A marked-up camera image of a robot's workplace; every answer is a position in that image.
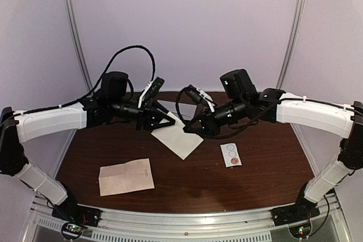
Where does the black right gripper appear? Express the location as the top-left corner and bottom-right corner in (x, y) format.
(183, 96), (248, 138)

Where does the left green circuit board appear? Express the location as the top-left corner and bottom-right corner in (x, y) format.
(61, 222), (85, 240)

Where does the aluminium left corner post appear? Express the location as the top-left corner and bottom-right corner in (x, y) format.
(64, 0), (92, 91)

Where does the right green circuit board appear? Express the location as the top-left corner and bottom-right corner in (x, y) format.
(288, 224), (312, 239)

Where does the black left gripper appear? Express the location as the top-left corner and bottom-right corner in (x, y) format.
(110, 98), (176, 132)

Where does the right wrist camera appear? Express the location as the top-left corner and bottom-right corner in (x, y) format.
(185, 84), (217, 112)

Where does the aluminium right corner post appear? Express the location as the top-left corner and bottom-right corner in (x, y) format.
(276, 0), (306, 89)

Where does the aluminium corner post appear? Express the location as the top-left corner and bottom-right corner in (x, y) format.
(276, 0), (306, 89)
(64, 0), (92, 91)

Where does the white seal sticker strip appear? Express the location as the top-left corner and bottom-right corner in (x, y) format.
(220, 143), (243, 168)

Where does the folded beige paper sheet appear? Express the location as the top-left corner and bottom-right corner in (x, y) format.
(99, 158), (155, 197)

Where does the green circuit board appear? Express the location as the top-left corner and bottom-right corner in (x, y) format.
(288, 224), (312, 239)
(61, 222), (85, 240)

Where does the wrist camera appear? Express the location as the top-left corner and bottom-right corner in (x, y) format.
(138, 77), (165, 109)
(185, 84), (217, 112)

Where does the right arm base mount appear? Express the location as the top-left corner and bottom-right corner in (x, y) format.
(271, 205), (320, 226)

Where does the aluminium front table rail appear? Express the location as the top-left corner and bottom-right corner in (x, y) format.
(20, 201), (352, 241)

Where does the grey envelope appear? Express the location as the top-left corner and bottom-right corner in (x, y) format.
(159, 100), (197, 121)

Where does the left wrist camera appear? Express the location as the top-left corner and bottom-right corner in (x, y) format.
(138, 77), (165, 109)

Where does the beige ornate letter sheet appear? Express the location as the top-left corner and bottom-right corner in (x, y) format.
(151, 112), (204, 160)

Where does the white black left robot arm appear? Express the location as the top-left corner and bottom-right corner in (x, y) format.
(1, 71), (176, 222)

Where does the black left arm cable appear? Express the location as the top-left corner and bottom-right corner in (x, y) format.
(8, 45), (157, 118)

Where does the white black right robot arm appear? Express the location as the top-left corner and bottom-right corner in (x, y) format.
(180, 69), (362, 226)

